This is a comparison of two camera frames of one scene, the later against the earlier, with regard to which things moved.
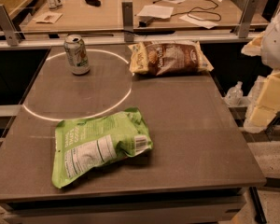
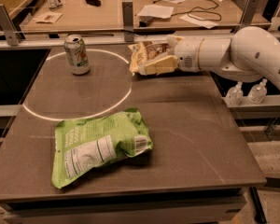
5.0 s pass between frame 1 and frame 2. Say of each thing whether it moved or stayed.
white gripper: moved
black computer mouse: stayed
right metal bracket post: stayed
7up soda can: stayed
